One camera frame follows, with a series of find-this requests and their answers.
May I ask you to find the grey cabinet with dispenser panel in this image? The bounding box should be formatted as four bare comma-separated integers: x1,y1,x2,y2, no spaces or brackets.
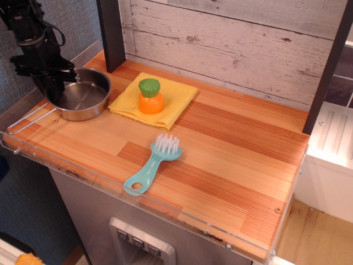
50,169,251,264

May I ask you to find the dark right shelf post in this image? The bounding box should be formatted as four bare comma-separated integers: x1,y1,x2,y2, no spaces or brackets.
302,0,352,135

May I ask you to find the orange object bottom left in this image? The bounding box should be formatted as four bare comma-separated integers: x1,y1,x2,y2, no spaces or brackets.
15,253,43,265

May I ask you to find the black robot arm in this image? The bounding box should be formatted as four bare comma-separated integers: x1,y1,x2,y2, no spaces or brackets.
1,1,79,102

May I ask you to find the orange toy carrot green top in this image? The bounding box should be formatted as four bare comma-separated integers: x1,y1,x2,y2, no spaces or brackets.
138,78,164,115

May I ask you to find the clear acrylic left guard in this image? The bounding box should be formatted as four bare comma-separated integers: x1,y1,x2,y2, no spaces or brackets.
1,40,103,132

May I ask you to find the dark shelf post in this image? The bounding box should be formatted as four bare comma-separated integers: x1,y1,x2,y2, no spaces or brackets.
302,0,352,135
96,0,126,73

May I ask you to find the yellow folded cloth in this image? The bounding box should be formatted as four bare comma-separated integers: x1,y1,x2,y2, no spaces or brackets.
109,72,197,130

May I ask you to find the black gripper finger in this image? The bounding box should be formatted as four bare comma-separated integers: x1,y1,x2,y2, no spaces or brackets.
44,77,65,102
32,76,47,96

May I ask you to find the teal brush with white bristles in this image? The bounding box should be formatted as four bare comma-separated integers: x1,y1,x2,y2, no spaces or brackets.
124,134,182,196

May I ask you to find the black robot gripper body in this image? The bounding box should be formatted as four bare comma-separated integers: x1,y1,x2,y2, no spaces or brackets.
10,38,79,82

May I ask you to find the dark left shelf post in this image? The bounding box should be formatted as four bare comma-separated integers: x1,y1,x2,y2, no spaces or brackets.
96,0,126,73

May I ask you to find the silver pot with wire handle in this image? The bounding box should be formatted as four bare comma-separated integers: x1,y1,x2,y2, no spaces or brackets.
6,67,111,135

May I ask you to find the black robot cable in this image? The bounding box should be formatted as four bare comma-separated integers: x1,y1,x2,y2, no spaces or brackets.
41,20,66,47

